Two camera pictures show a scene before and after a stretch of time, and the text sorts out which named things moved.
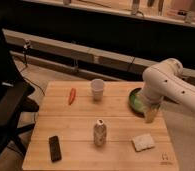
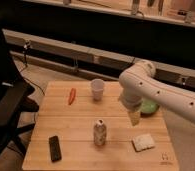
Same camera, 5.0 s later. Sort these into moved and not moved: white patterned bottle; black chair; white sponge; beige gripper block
Moved: beige gripper block
Not moved: black chair; white patterned bottle; white sponge
